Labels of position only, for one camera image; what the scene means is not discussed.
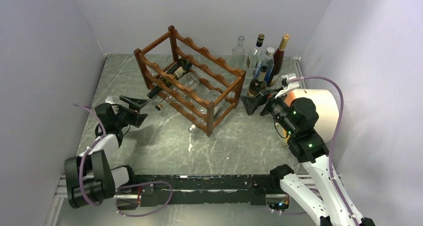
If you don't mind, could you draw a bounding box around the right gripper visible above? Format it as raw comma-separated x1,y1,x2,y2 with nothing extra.
240,86,297,136

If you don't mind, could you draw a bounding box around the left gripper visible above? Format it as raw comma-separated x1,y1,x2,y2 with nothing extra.
113,96,150,129

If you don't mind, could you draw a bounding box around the dark green wine bottle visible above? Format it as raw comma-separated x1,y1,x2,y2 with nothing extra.
147,58,194,100
247,66,267,96

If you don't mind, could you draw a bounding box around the blue square glass bottle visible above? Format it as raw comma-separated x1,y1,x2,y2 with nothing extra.
253,47,275,82

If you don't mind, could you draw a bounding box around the clear square whisky bottle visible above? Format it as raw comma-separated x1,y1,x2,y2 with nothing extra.
246,33,265,78

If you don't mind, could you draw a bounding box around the clear round glass bottle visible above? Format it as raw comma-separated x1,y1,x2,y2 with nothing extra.
229,35,245,68

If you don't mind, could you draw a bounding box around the brown bottle gold foil top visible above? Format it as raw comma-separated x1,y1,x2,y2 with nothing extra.
267,34,290,87

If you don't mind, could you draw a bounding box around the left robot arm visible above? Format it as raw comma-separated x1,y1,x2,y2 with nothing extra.
64,95,149,209

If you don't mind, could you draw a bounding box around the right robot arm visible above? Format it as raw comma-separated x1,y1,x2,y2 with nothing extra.
240,93,375,226

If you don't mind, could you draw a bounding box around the clear bottle white cap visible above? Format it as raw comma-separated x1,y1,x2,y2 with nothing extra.
188,90,223,133

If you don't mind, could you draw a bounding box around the brown wooden wine rack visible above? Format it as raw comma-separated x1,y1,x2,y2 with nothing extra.
134,25,246,136

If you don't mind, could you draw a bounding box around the clear bottle cork stopper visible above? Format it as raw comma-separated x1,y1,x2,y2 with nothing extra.
154,72,201,112

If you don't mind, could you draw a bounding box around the white cylinder orange yellow end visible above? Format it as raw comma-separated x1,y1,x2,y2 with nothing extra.
282,88,340,144

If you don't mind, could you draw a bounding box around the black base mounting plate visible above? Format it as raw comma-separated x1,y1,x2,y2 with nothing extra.
115,175,287,210

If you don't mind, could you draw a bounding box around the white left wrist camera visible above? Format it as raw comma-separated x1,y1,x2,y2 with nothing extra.
105,96,116,106

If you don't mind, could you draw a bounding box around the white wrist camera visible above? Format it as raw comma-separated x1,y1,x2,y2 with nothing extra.
275,73,300,99
105,96,116,106

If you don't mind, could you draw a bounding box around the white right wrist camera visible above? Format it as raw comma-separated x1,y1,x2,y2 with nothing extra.
275,73,300,99

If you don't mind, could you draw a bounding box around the aluminium rail frame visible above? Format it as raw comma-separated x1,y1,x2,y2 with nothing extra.
292,57,307,89

